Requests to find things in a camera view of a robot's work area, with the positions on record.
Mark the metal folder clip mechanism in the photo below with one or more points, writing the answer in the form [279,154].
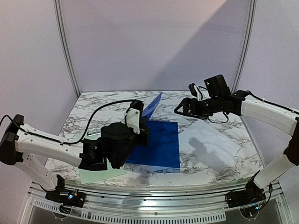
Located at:
[96,132]

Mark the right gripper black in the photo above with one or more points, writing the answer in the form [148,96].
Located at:
[189,106]

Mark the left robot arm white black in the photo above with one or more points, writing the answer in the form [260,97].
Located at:
[20,142]

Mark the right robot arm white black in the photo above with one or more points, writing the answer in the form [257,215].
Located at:
[280,122]

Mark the green translucent clipboard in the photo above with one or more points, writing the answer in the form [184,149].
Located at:
[96,176]

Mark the aluminium corner post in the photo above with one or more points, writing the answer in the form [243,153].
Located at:
[245,44]
[65,47]

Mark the aluminium front rail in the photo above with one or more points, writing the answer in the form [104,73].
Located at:
[153,205]

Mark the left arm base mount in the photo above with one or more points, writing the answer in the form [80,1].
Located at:
[66,198]

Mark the left aluminium corner post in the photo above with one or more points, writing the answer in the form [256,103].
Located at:
[65,47]

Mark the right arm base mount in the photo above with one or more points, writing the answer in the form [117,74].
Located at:
[250,200]

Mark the blue file folder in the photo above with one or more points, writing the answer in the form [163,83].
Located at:
[162,152]

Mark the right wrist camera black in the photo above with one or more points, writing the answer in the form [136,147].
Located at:
[195,91]

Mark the right aluminium corner post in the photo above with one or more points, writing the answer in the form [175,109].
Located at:
[245,44]

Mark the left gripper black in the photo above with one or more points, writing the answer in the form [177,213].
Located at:
[145,131]

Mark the white paper sheet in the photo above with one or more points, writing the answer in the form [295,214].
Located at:
[212,147]

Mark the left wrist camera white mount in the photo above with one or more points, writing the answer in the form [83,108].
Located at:
[132,120]

